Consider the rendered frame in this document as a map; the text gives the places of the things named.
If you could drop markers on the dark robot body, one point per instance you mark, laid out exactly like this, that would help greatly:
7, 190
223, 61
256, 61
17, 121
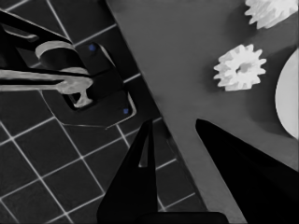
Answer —
102, 81

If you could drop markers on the small white toothed gear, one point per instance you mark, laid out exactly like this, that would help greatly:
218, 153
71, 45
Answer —
271, 14
239, 55

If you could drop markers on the large thick white disc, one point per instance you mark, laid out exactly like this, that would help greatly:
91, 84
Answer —
289, 93

